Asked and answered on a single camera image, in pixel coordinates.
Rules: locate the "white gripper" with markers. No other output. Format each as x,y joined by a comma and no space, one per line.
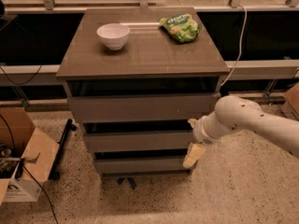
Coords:
200,132

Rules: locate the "grey drawer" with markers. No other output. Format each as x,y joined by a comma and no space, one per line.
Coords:
140,165
141,108
113,142

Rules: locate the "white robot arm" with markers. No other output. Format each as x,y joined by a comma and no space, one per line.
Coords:
232,114

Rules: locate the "grey drawer cabinet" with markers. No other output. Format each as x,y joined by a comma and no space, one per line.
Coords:
150,63

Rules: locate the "grey bottom drawer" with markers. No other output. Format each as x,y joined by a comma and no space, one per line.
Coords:
140,165

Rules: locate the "grey top drawer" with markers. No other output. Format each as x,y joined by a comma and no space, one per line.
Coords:
141,108

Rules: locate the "open cardboard box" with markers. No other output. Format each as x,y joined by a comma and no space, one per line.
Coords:
20,134

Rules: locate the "green snack bag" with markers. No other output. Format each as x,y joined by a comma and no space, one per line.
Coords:
181,27

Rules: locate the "white ceramic bowl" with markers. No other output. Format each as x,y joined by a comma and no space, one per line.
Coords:
113,35

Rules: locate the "black metal stand leg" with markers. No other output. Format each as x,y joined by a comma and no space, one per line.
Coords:
69,126

